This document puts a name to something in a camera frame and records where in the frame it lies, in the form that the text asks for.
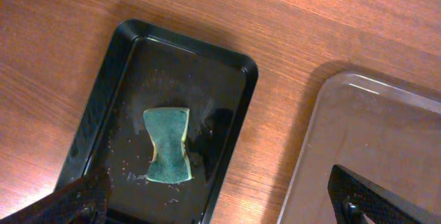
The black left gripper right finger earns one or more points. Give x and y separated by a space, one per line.
356 199

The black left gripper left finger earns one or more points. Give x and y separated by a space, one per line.
82 201

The green yellow sponge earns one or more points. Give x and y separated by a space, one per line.
167 129

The dark brown serving tray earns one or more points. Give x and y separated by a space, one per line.
386 133

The black plastic tray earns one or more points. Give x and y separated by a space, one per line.
147 67

